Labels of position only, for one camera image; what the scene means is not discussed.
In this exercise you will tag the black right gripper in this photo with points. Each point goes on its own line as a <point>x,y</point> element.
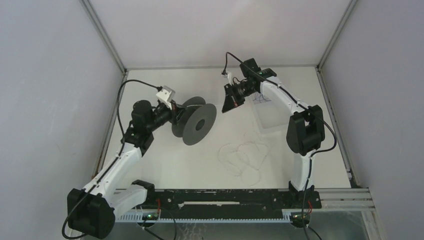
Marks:
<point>232,101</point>

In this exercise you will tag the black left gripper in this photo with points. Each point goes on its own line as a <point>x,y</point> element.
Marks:
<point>175,113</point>

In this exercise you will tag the dark grey perforated spool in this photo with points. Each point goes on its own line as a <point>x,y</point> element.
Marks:
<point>196,120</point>

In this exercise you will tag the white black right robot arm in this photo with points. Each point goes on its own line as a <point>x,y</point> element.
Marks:
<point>305,129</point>

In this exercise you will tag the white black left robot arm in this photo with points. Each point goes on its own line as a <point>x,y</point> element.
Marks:
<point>93,210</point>

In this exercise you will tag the clear plastic two-compartment tray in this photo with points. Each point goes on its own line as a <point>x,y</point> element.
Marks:
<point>268,116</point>

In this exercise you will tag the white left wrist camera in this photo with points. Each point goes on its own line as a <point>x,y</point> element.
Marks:
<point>165,96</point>

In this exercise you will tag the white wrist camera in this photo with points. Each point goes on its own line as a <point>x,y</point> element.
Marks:
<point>165,96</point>
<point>228,76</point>

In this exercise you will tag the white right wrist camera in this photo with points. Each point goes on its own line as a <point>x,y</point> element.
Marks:
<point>228,76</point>

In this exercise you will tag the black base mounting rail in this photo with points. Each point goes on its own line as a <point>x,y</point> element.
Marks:
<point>227,203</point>

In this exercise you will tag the white slotted cable duct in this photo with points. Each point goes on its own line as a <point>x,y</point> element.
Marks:
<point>149,217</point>

